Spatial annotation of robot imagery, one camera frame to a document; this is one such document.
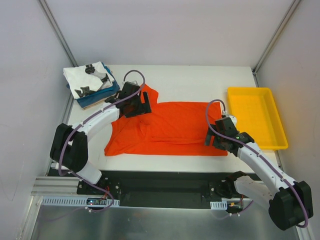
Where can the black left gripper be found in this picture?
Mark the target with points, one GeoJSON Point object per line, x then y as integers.
{"type": "Point", "coordinates": [139, 108]}

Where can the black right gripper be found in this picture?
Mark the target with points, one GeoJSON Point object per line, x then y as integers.
{"type": "Point", "coordinates": [215, 139]}

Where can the orange t shirt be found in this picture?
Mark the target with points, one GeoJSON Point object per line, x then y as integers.
{"type": "Point", "coordinates": [173, 128]}

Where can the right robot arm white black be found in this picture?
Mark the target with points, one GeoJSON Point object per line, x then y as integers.
{"type": "Point", "coordinates": [287, 201]}

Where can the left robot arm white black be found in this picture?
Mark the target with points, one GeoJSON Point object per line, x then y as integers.
{"type": "Point", "coordinates": [70, 143]}

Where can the beige folded shirt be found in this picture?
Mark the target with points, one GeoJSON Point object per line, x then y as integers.
{"type": "Point", "coordinates": [100, 102]}

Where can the yellow plastic tray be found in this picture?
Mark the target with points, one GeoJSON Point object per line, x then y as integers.
{"type": "Point", "coordinates": [256, 113]}

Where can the white black printed folded shirt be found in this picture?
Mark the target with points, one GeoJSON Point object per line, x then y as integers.
{"type": "Point", "coordinates": [88, 79]}

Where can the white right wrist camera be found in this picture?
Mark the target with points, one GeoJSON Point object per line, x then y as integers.
{"type": "Point", "coordinates": [232, 117]}

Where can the right grey cable duct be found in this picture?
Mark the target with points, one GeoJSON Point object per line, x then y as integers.
{"type": "Point", "coordinates": [219, 205]}

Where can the grey cable duct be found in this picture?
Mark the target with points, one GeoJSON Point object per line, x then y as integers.
{"type": "Point", "coordinates": [219, 205]}
{"type": "Point", "coordinates": [67, 201]}

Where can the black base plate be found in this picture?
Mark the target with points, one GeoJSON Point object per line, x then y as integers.
{"type": "Point", "coordinates": [151, 189]}

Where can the left aluminium frame post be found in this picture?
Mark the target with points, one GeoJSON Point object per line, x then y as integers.
{"type": "Point", "coordinates": [57, 31]}

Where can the aluminium frame post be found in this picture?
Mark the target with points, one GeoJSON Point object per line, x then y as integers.
{"type": "Point", "coordinates": [294, 5]}
{"type": "Point", "coordinates": [57, 31]}

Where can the left grey cable duct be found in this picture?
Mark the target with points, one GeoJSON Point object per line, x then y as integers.
{"type": "Point", "coordinates": [67, 201]}

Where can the right aluminium frame post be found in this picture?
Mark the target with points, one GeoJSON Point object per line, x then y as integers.
{"type": "Point", "coordinates": [294, 5]}

